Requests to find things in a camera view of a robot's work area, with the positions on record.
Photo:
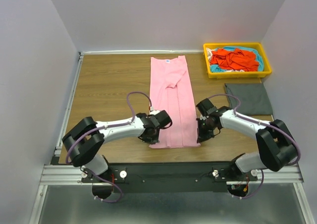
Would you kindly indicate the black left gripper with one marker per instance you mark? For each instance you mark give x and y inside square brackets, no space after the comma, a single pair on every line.
[152,140]

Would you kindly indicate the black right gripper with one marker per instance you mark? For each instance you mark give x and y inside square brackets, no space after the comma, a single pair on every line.
[202,136]

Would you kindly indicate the pink t-shirt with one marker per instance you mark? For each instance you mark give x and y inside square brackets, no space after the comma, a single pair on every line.
[171,90]

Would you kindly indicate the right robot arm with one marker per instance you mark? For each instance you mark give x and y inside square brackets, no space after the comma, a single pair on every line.
[276,146]

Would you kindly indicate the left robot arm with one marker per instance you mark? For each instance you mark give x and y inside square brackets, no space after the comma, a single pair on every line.
[85,139]

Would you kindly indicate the yellow plastic bin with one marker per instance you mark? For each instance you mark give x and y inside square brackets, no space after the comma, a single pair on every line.
[237,60]

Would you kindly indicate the folded dark grey t-shirt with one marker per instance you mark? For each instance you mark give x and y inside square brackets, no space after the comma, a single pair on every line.
[253,97]

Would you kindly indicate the orange t-shirt in bin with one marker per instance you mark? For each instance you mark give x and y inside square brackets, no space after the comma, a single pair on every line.
[232,59]

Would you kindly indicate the white cloth in bin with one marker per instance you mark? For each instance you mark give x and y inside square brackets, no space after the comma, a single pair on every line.
[209,54]

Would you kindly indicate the blue t-shirt in bin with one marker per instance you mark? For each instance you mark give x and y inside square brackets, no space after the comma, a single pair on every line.
[260,60]

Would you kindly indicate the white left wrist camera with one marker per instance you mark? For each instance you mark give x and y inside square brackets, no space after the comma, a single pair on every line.
[153,111]

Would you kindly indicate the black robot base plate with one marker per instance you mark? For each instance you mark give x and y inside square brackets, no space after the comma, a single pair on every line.
[167,177]

